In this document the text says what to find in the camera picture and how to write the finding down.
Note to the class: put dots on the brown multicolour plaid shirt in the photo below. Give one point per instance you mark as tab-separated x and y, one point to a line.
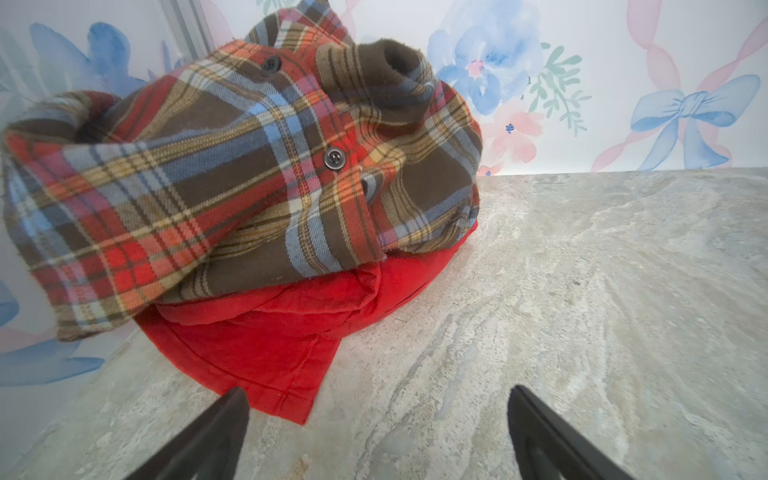
290	154

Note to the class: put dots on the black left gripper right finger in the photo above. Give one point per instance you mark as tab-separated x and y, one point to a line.
547	447

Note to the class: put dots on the red cloth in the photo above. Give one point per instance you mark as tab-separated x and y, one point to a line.
278	342

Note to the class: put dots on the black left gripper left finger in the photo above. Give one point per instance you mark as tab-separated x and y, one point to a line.
208	448

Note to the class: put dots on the left corner aluminium post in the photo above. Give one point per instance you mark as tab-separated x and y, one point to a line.
189	26

